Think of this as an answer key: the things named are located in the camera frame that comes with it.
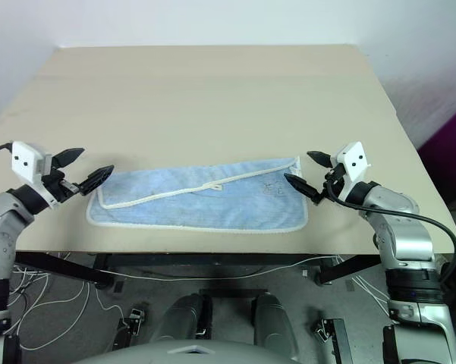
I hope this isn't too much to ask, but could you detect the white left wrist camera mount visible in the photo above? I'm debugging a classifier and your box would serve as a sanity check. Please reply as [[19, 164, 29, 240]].
[[11, 141, 58, 210]]

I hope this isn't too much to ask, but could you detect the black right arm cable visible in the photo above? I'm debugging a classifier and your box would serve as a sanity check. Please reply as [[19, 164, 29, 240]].
[[323, 177, 456, 289]]

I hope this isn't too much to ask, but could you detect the dark grey rounded shape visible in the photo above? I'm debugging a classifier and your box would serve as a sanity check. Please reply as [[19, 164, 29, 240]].
[[253, 293, 300, 362], [153, 293, 214, 343]]

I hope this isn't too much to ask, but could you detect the black metal floor clamp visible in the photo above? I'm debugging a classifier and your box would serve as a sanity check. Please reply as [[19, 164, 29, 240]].
[[112, 307, 148, 352], [312, 317, 352, 364]]

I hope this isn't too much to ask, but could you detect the looped white floor cable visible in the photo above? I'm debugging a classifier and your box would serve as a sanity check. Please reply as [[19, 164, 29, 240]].
[[6, 264, 137, 350]]

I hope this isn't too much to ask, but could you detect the light blue towel white trim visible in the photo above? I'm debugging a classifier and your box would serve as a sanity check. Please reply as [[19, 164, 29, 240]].
[[86, 155, 309, 235]]

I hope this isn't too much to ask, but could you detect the magenta panel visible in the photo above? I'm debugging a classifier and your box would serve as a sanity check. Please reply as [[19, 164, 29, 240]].
[[416, 99, 456, 210]]

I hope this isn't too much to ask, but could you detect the black table frame crossbar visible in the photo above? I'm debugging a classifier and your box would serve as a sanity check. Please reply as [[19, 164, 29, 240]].
[[93, 253, 327, 267]]

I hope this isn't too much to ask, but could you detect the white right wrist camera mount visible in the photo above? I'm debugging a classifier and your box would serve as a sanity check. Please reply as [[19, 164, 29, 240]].
[[330, 140, 373, 200]]

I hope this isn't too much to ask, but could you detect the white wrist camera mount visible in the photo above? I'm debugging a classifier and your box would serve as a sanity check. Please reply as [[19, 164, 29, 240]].
[[11, 141, 58, 210], [330, 140, 373, 200]]

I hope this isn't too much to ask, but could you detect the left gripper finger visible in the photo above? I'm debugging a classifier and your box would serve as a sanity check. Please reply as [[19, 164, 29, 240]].
[[54, 147, 86, 168], [77, 165, 116, 196]]

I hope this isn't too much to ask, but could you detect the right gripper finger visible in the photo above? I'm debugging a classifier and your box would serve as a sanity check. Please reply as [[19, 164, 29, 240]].
[[306, 150, 333, 168], [284, 173, 322, 206]]

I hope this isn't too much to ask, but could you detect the black table frame leg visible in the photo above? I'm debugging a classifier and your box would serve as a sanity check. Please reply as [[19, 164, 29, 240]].
[[14, 251, 115, 290], [313, 254, 382, 286]]

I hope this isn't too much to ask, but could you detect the long white floor cable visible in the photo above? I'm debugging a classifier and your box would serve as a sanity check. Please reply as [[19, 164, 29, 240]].
[[96, 256, 342, 282]]

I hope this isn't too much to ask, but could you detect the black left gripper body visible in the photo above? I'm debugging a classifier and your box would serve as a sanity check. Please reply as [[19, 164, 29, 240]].
[[40, 153, 80, 202]]

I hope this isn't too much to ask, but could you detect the white floor cable bundle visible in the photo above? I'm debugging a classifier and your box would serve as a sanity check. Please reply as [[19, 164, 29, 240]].
[[351, 273, 392, 316]]

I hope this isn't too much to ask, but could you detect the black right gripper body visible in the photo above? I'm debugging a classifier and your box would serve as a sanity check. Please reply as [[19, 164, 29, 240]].
[[318, 160, 347, 201]]

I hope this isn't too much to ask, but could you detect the grey robot torso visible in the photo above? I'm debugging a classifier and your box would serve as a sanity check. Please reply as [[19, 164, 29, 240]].
[[64, 338, 301, 364]]

